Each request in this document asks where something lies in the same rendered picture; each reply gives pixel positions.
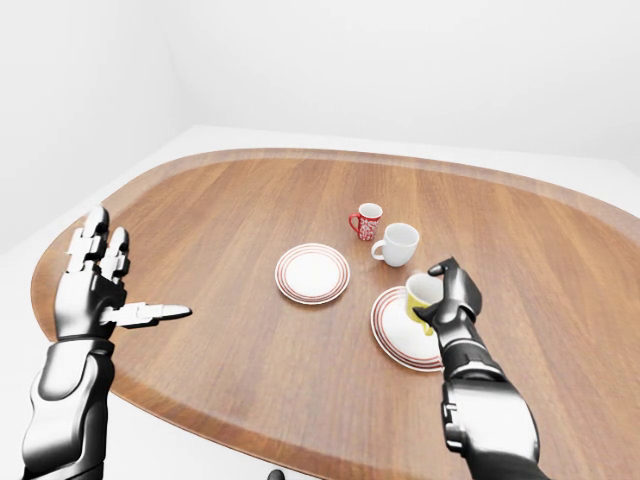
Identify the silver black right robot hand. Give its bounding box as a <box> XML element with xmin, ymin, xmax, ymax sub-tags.
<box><xmin>412</xmin><ymin>256</ymin><xmax>485</xmax><ymax>346</ymax></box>

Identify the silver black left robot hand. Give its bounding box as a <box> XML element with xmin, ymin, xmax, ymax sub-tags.
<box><xmin>53</xmin><ymin>205</ymin><xmax>193</xmax><ymax>342</ymax></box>

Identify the yellow and white mug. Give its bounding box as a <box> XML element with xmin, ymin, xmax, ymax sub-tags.
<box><xmin>404</xmin><ymin>272</ymin><xmax>445</xmax><ymax>337</ymax></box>

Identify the white plate with red rings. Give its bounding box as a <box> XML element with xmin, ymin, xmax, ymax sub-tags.
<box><xmin>370</xmin><ymin>285</ymin><xmax>446</xmax><ymax>373</ymax></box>
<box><xmin>274</xmin><ymin>242</ymin><xmax>351</xmax><ymax>306</ymax></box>

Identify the red and white patterned mug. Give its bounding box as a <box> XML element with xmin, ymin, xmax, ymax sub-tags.
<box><xmin>348</xmin><ymin>202</ymin><xmax>384</xmax><ymax>242</ymax></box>

